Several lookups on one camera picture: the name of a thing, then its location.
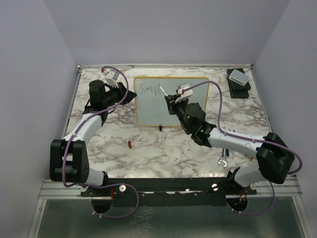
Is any upper black box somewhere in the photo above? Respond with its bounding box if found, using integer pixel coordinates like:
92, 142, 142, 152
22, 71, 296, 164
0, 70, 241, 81
226, 68, 251, 91

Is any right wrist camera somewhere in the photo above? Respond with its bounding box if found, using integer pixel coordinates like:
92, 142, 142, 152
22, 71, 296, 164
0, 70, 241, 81
175, 83, 193, 103

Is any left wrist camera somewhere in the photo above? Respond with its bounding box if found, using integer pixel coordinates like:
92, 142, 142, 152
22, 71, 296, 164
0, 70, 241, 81
103, 69, 119, 88

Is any silver open-end wrench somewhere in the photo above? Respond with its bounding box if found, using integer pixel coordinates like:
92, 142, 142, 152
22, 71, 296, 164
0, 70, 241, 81
217, 148, 229, 168

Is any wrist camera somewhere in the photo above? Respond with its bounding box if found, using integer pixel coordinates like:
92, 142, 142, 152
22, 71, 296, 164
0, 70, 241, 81
103, 69, 119, 88
175, 83, 193, 103

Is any white network switch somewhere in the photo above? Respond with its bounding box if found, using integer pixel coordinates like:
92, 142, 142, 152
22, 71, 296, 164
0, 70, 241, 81
229, 69, 250, 86

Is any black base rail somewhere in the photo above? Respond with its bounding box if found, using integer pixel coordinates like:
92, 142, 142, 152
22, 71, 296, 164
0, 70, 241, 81
81, 173, 256, 207

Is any yellow framed whiteboard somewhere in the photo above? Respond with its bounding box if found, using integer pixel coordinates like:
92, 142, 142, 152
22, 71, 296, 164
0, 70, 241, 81
133, 76, 210, 127

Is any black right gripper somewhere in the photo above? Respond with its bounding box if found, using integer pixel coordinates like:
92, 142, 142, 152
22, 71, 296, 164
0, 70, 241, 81
166, 94, 192, 132

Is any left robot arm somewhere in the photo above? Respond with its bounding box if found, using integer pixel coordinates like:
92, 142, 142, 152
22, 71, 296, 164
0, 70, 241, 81
50, 80, 137, 196

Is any black box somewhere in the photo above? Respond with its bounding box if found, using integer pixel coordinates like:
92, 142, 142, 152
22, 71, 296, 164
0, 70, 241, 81
229, 84, 251, 99
226, 68, 251, 91

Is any lower black box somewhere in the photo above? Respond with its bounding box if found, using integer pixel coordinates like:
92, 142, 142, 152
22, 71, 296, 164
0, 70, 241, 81
229, 84, 251, 99

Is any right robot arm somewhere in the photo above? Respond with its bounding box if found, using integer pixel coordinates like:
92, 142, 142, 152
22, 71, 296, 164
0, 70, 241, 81
165, 95, 295, 194

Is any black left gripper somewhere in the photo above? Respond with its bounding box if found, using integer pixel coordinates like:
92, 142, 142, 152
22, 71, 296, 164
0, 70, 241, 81
103, 81, 137, 107

